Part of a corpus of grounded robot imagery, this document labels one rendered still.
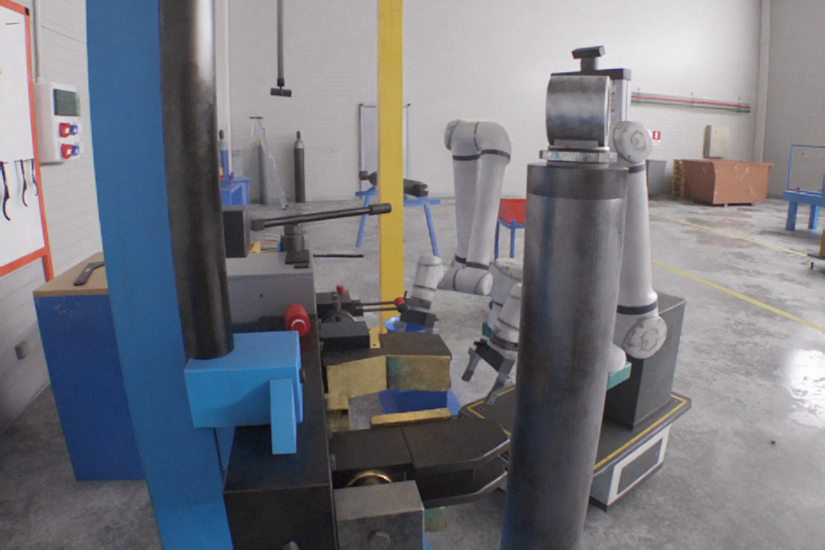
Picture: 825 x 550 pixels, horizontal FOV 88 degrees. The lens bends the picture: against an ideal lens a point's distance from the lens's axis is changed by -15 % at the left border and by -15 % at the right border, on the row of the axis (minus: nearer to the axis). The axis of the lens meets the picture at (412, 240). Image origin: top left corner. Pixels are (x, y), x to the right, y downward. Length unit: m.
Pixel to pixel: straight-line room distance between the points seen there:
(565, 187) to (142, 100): 0.78
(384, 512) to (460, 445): 0.21
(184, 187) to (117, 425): 1.87
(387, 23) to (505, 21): 9.40
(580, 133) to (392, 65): 2.59
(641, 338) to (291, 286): 1.06
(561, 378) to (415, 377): 0.37
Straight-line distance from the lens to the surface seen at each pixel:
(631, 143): 1.51
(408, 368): 1.26
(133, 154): 0.93
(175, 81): 0.79
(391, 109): 3.50
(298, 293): 1.30
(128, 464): 2.65
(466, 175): 2.02
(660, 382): 2.43
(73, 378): 2.50
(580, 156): 1.02
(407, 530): 0.82
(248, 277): 1.29
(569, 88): 1.04
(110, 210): 0.95
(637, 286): 1.63
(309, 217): 1.13
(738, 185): 13.50
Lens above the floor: 1.53
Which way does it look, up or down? 12 degrees down
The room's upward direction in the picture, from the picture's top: straight up
